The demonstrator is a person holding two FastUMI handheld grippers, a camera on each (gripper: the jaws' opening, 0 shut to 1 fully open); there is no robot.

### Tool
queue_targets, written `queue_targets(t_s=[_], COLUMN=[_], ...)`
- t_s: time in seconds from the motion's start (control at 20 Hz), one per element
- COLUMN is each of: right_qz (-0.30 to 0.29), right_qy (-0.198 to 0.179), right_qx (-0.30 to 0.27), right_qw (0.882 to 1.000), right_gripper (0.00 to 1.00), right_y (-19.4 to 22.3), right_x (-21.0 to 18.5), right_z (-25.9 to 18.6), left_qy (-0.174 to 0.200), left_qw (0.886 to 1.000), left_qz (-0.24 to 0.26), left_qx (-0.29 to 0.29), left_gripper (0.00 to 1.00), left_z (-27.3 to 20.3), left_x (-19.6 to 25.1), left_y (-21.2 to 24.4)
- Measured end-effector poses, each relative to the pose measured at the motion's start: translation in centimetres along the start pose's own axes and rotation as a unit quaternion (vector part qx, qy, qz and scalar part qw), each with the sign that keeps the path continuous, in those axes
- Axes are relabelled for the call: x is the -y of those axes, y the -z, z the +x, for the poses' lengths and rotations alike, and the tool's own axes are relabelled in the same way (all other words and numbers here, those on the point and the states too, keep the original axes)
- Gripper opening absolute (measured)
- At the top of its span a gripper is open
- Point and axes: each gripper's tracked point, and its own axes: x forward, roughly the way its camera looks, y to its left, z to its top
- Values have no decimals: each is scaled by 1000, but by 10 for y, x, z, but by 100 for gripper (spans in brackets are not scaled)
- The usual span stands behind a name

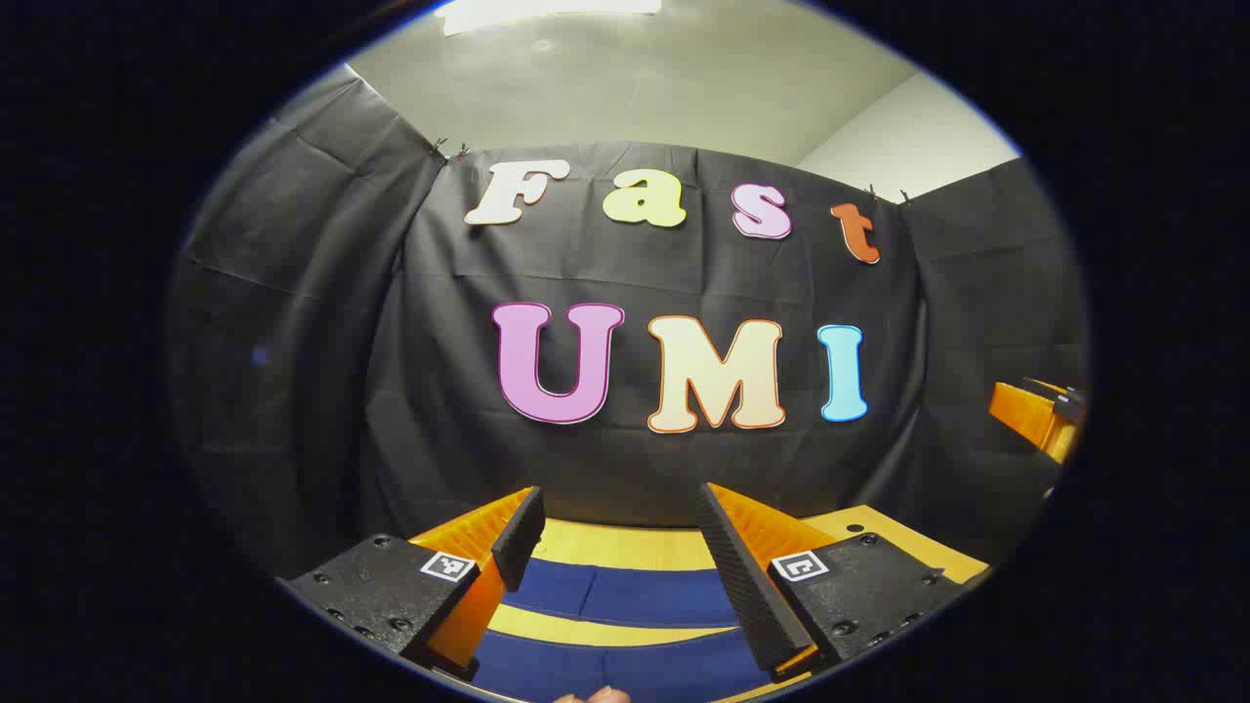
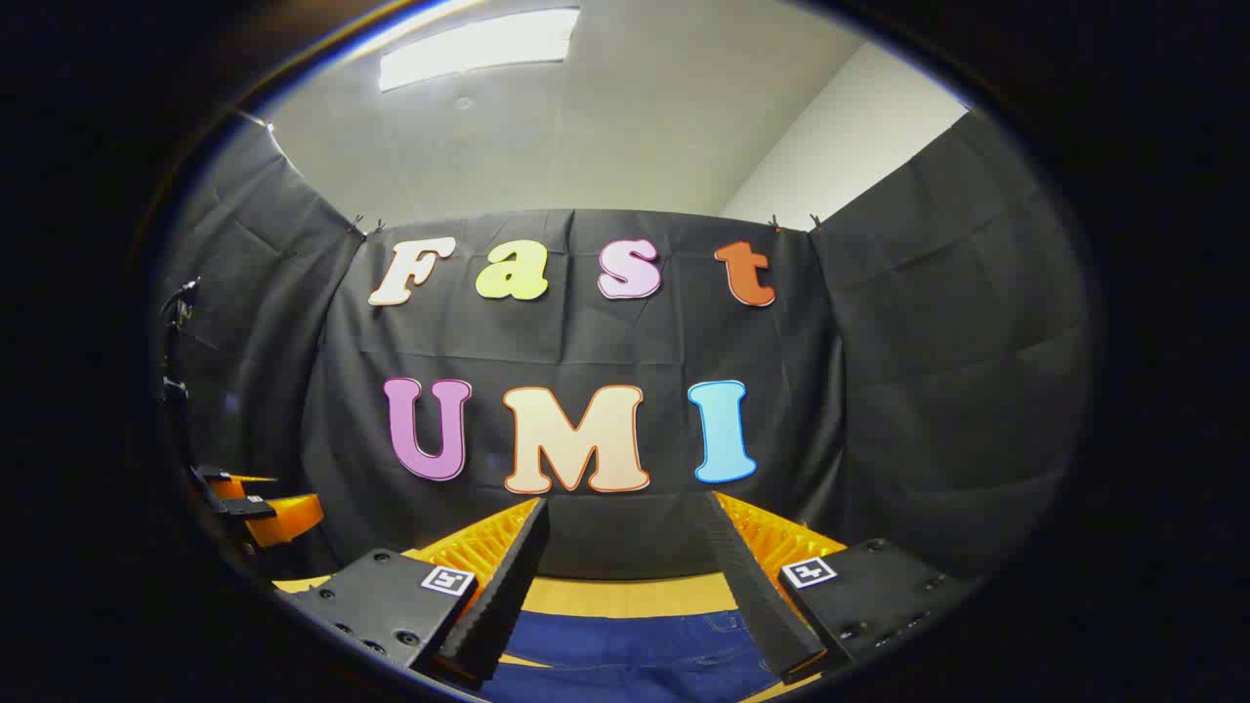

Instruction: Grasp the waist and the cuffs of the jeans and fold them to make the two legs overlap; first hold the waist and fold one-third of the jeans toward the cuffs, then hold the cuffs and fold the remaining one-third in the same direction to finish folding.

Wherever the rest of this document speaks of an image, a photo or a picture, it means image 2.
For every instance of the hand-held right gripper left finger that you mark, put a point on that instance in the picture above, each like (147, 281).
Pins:
(513, 586)

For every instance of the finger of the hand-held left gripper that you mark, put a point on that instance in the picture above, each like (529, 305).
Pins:
(223, 481)
(283, 517)

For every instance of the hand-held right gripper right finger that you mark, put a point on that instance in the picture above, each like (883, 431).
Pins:
(747, 586)

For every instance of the white ceiling light panel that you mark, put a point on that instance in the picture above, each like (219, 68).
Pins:
(479, 47)

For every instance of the black backdrop cloth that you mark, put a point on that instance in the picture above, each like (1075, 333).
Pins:
(879, 391)

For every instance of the blue denim jeans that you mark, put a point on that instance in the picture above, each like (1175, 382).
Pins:
(625, 654)

